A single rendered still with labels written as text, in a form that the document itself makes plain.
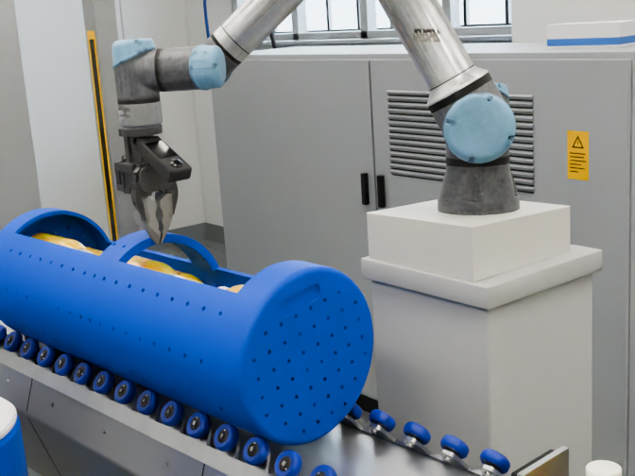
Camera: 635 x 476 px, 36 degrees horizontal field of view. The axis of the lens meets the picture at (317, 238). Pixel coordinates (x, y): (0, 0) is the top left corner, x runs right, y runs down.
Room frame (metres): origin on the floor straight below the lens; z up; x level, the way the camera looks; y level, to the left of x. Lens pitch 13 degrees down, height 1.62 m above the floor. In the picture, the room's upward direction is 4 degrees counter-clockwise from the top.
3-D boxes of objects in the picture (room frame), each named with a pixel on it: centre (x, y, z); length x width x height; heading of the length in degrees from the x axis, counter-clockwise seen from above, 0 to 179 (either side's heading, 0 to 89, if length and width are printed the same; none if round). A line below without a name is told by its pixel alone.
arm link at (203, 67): (1.73, 0.20, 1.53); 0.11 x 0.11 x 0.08; 82
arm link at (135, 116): (1.73, 0.30, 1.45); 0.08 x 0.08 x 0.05
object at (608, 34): (3.04, -0.89, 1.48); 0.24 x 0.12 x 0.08; 46
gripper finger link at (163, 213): (1.74, 0.29, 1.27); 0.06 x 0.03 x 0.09; 42
